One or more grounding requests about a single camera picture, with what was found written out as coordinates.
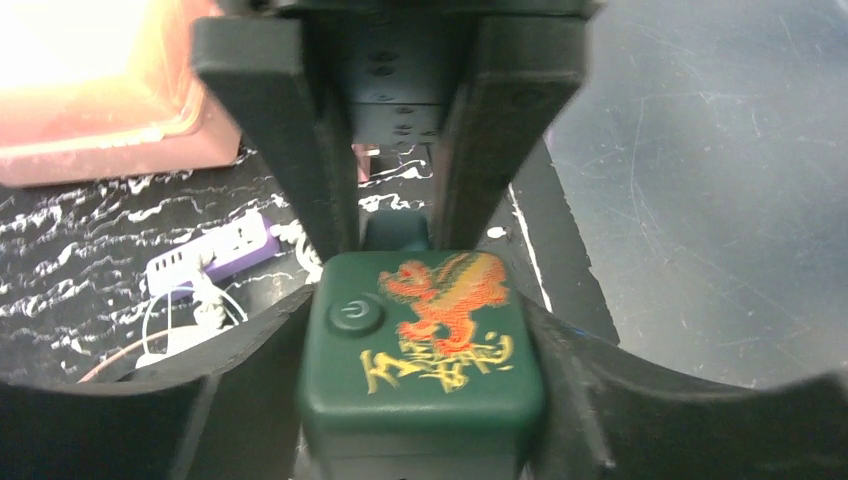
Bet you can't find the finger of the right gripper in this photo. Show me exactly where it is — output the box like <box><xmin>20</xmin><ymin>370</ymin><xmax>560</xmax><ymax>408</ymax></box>
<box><xmin>191</xmin><ymin>17</ymin><xmax>360</xmax><ymax>261</ymax></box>
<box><xmin>431</xmin><ymin>17</ymin><xmax>588</xmax><ymax>250</ymax></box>

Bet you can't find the thin pink cable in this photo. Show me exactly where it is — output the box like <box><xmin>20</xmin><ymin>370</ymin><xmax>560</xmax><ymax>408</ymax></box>
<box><xmin>76</xmin><ymin>327</ymin><xmax>174</xmax><ymax>384</ymax></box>

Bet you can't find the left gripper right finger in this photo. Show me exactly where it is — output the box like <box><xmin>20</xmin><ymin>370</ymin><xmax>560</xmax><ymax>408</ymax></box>
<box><xmin>522</xmin><ymin>299</ymin><xmax>847</xmax><ymax>479</ymax></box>

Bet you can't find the green cube socket adapter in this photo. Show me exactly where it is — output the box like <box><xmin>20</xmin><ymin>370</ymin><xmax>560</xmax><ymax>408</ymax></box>
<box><xmin>298</xmin><ymin>251</ymin><xmax>545</xmax><ymax>479</ymax></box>

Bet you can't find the pink translucent storage box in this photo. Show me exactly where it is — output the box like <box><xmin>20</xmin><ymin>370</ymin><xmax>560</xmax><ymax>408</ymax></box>
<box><xmin>1</xmin><ymin>1</ymin><xmax>241</xmax><ymax>187</ymax></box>

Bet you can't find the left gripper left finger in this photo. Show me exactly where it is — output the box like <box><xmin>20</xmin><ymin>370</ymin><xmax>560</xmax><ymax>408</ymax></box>
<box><xmin>1</xmin><ymin>287</ymin><xmax>314</xmax><ymax>479</ymax></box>

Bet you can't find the pink cube socket adapter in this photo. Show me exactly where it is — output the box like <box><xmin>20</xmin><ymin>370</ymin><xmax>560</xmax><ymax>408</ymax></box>
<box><xmin>352</xmin><ymin>144</ymin><xmax>380</xmax><ymax>183</ymax></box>

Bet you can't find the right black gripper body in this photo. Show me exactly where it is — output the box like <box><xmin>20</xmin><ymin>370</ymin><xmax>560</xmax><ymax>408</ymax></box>
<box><xmin>221</xmin><ymin>1</ymin><xmax>601</xmax><ymax>145</ymax></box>

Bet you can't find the purple cube socket adapter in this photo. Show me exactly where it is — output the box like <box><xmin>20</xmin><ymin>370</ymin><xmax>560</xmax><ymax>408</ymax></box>
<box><xmin>145</xmin><ymin>212</ymin><xmax>281</xmax><ymax>297</ymax></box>

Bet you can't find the thin green charging cable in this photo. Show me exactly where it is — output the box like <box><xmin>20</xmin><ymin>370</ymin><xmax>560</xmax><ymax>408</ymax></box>
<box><xmin>135</xmin><ymin>281</ymin><xmax>250</xmax><ymax>369</ymax></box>

